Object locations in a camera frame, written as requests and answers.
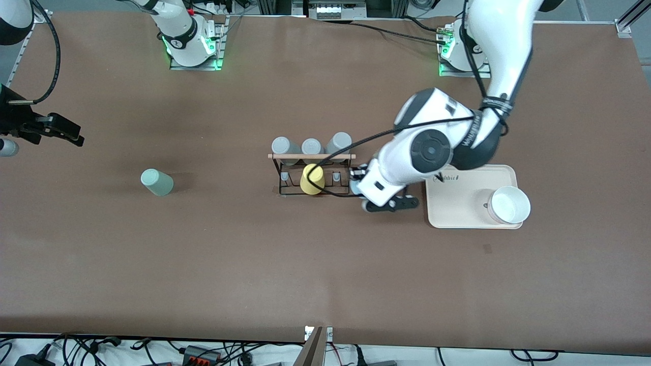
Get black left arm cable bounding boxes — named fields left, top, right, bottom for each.
left=304, top=30, right=510, bottom=199

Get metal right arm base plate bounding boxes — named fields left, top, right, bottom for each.
left=169, top=15, right=228, bottom=71

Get black wire rack wooden bar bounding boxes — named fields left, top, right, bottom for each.
left=268, top=152, right=357, bottom=198

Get yellow cup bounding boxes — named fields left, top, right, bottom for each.
left=300, top=164, right=326, bottom=195

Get black floor cable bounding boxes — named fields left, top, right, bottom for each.
left=510, top=349, right=560, bottom=362

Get white bowl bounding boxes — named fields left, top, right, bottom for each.
left=487, top=186, right=531, bottom=225

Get aluminium profile rail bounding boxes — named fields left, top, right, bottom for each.
left=0, top=9, right=52, bottom=102

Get black power adapter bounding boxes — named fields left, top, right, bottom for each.
left=15, top=352, right=55, bottom=366

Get black box orange terminals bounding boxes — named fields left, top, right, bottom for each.
left=182, top=345, right=223, bottom=366

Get wooden post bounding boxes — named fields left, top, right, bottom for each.
left=295, top=327, right=326, bottom=366

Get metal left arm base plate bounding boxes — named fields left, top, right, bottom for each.
left=438, top=20, right=492, bottom=79

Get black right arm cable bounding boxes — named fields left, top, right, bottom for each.
left=8, top=0, right=61, bottom=105

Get white power strip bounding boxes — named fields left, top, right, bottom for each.
left=315, top=3, right=365, bottom=20

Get beige plastic tray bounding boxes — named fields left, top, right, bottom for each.
left=425, top=164, right=524, bottom=230

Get small metal bracket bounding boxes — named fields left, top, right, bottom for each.
left=304, top=326, right=334, bottom=342

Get black cable on table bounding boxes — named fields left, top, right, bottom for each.
left=351, top=18, right=446, bottom=45

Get pale green cup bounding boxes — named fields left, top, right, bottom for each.
left=141, top=169, right=174, bottom=197

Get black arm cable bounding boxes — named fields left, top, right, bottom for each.
left=8, top=0, right=61, bottom=105
left=304, top=30, right=510, bottom=199

